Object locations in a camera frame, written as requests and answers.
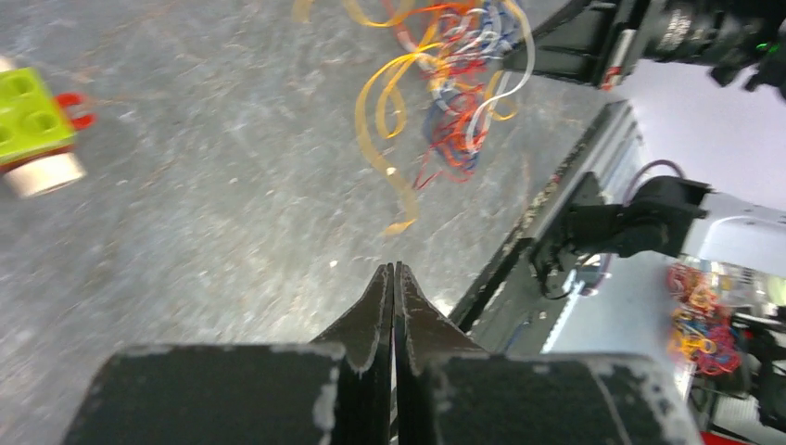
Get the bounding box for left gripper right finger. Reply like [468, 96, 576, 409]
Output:
[394, 263, 702, 444]

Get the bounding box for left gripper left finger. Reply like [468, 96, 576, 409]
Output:
[63, 264, 394, 444]

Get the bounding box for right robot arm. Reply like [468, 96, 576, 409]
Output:
[482, 1, 785, 297]

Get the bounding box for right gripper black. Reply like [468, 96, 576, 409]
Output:
[501, 0, 645, 86]

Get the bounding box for coloured cable bundle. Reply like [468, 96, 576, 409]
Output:
[291, 0, 537, 237]

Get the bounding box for toy brick car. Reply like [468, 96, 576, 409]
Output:
[1, 57, 95, 198]

